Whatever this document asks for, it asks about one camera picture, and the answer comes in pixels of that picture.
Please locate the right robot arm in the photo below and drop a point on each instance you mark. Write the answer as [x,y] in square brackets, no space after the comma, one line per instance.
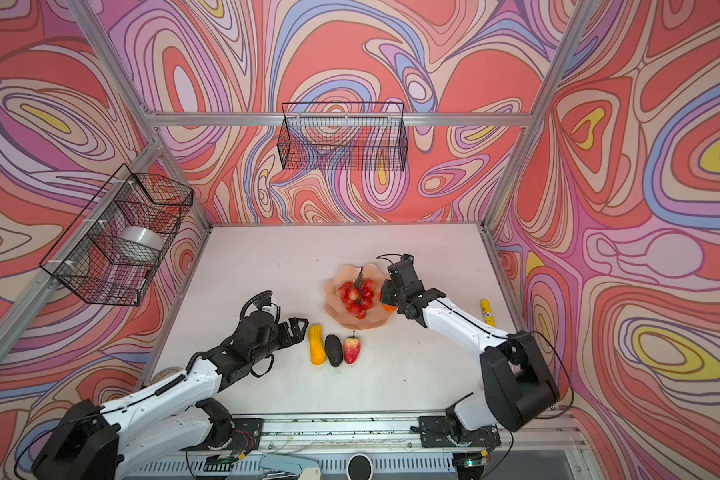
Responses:
[517,384]

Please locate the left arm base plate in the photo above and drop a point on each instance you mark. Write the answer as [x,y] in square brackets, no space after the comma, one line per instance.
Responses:
[241,435]

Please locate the red grape bunch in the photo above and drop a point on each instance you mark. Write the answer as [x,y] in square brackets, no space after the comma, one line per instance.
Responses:
[358,294]

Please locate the black wire basket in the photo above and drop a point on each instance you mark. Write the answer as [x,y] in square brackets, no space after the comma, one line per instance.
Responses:
[86,259]
[343,136]

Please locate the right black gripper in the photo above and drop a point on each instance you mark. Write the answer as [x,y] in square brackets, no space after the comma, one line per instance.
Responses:
[386,291]

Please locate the black wire basket back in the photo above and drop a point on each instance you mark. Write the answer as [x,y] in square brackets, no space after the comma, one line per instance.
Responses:
[343,136]

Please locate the red fake strawberry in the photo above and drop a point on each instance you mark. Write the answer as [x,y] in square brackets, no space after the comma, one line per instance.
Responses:
[351,349]

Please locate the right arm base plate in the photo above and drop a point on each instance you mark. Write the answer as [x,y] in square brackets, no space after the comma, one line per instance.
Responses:
[441,431]

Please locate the orange fake persimmon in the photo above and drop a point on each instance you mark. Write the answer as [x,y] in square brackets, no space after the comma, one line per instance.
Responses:
[385,307]

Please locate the yellow fake mango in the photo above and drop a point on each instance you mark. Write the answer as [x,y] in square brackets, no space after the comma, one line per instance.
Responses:
[318,354]

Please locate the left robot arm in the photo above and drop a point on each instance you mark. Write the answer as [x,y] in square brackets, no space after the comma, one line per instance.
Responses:
[116,438]

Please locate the pink petal fruit bowl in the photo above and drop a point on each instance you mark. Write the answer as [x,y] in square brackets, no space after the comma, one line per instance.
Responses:
[333,306]

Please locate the black wire basket left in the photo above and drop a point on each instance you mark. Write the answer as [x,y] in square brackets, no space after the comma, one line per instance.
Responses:
[86,259]

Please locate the silver tape roll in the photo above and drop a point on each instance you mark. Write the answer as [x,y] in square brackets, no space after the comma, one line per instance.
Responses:
[140,243]

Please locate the dark fake avocado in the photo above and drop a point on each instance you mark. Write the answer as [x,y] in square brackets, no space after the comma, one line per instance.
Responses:
[334,350]

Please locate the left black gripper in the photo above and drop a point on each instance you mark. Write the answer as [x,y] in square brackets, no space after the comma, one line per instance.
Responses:
[282,329]

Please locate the yellow marker pen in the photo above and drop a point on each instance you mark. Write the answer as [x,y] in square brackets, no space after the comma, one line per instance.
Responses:
[487,313]

